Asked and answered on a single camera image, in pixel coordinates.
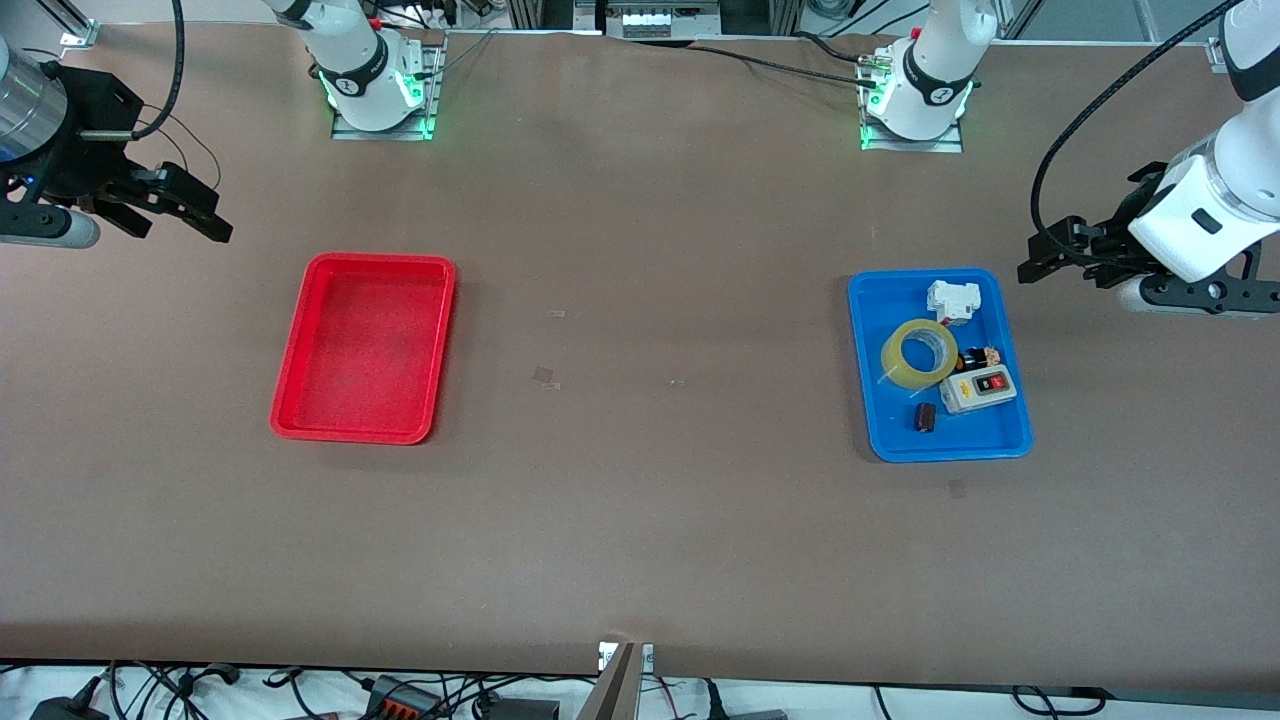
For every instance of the aluminium profile post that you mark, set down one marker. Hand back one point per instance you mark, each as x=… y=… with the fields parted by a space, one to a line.
x=610 y=690

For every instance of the red plastic tray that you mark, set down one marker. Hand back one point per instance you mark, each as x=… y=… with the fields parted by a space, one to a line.
x=360 y=350

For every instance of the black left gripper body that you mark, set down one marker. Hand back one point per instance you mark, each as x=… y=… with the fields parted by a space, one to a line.
x=1126 y=222

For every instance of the metal corner bracket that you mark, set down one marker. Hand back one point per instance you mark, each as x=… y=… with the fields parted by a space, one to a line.
x=1217 y=55
x=80 y=35

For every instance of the yellow packing tape roll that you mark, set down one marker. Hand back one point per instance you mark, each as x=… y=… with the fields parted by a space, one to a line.
x=890 y=358

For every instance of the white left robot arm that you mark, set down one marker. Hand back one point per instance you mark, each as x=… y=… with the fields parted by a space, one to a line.
x=935 y=70

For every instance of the grey on-off switch box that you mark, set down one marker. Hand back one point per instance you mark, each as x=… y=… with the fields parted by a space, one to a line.
x=975 y=392

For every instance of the brown cylindrical capacitor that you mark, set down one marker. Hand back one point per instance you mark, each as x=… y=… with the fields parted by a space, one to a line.
x=925 y=418

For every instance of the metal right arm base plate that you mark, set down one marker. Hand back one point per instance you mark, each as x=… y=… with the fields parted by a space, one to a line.
x=380 y=134

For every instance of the black orange power strip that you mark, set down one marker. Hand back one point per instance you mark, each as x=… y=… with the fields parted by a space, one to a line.
x=400 y=700

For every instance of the aluminium frame structure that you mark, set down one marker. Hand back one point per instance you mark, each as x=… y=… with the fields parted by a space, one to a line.
x=540 y=12

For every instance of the blue plastic tray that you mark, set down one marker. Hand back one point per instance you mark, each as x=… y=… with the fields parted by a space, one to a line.
x=980 y=440

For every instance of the white circuit breaker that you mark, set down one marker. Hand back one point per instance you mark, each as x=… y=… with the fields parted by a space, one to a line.
x=950 y=300

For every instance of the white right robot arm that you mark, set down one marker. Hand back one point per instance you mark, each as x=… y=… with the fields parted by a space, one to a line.
x=350 y=50

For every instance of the black power adapter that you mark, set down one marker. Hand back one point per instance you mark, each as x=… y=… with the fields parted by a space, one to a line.
x=65 y=705

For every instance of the black push button orange cap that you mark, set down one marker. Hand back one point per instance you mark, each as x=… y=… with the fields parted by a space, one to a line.
x=985 y=357

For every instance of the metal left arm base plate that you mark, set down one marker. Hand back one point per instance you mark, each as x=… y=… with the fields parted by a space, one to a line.
x=915 y=146

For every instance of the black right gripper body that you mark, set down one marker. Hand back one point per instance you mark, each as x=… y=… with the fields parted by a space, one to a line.
x=88 y=160

